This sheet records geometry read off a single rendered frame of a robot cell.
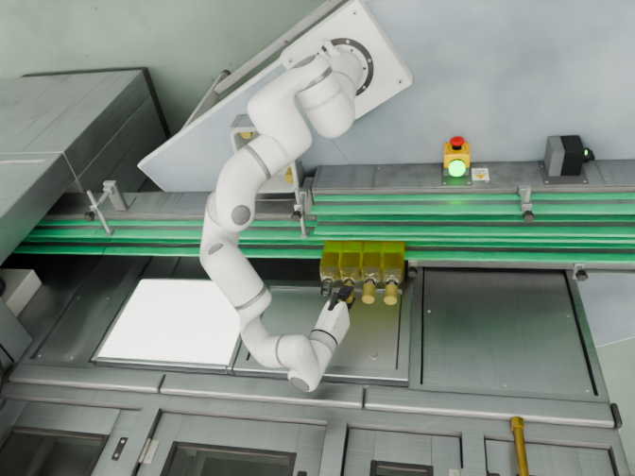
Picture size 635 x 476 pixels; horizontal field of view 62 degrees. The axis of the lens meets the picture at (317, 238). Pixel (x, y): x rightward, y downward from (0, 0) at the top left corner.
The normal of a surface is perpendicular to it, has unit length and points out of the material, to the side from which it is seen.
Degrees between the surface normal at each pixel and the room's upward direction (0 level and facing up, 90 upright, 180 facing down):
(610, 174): 90
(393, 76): 5
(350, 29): 5
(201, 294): 90
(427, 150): 0
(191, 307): 90
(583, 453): 90
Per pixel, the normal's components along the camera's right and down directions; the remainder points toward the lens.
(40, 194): 0.98, 0.01
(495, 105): -0.16, 0.66
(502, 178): -0.13, -0.75
